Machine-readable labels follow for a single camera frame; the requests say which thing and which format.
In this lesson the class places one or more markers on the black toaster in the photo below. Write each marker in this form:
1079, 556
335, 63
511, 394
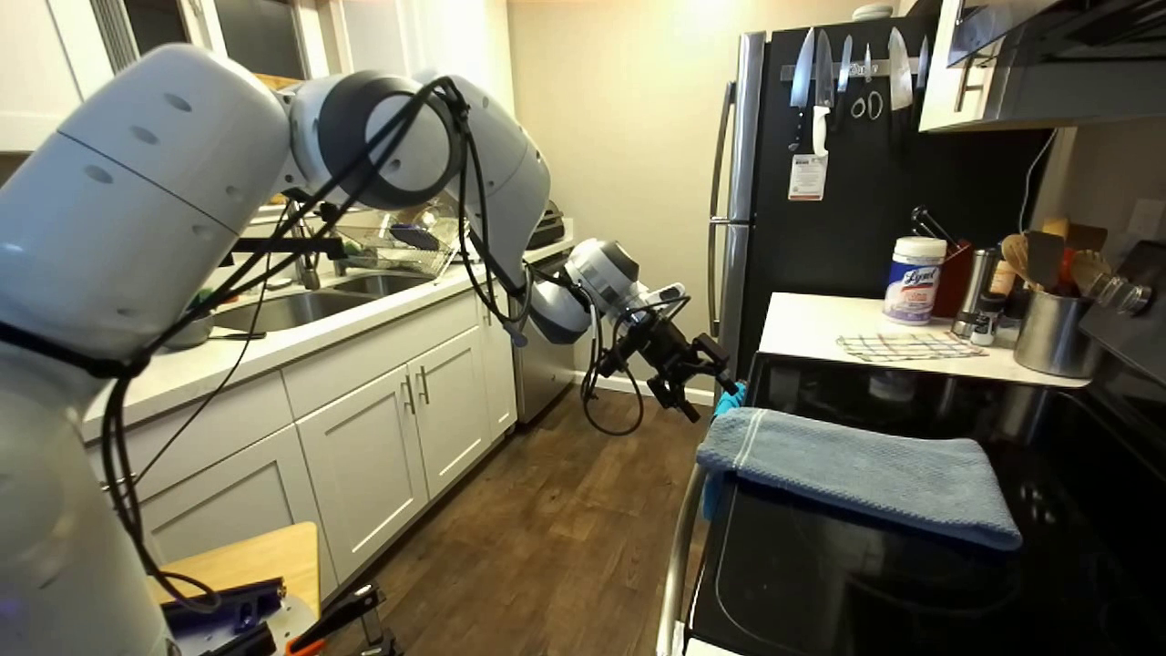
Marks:
547, 226

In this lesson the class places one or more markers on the white paper tag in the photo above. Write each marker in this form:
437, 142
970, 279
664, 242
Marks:
808, 175

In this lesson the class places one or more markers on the bright blue white-striped towel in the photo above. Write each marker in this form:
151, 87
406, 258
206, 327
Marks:
729, 400

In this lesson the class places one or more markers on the blue purple tool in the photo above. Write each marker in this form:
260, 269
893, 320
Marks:
223, 606

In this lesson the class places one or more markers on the stainless kitchen sink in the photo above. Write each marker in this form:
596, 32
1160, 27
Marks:
294, 311

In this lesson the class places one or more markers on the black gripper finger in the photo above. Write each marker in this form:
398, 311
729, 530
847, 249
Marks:
718, 366
679, 403

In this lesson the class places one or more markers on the disinfecting wipes canister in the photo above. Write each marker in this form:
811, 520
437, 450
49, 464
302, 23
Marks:
913, 279

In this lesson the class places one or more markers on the stainless range hood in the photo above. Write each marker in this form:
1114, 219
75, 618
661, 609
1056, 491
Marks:
1079, 86

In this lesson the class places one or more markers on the light wooden board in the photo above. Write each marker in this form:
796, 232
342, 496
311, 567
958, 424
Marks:
257, 558

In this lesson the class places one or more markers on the brown spice bottle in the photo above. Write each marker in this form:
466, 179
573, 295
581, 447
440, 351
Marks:
952, 286

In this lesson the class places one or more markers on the metal utensil holder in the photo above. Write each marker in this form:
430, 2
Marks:
1051, 333

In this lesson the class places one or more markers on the black red tool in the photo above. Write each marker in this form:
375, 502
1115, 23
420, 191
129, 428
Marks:
335, 615

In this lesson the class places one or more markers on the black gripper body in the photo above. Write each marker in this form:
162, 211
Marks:
667, 346

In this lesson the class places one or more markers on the dark pepper grinder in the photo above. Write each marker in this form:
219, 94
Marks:
979, 293

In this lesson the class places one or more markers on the stainless dishwasher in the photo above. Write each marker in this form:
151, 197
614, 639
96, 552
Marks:
540, 378

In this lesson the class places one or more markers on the black glass-top stove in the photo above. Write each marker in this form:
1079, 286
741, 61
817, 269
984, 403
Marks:
877, 583

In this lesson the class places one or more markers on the black refrigerator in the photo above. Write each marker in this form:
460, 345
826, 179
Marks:
899, 168

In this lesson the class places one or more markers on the steel kitchen knife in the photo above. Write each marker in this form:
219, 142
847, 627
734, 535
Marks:
901, 68
847, 63
802, 73

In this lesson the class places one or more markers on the white sink base cabinet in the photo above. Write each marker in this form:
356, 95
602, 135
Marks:
367, 462

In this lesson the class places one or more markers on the light blue towel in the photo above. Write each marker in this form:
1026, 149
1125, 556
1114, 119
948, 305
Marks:
851, 469

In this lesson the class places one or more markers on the kitchen window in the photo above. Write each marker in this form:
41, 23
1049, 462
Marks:
260, 32

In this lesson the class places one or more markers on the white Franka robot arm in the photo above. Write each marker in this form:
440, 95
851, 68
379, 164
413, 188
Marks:
146, 183

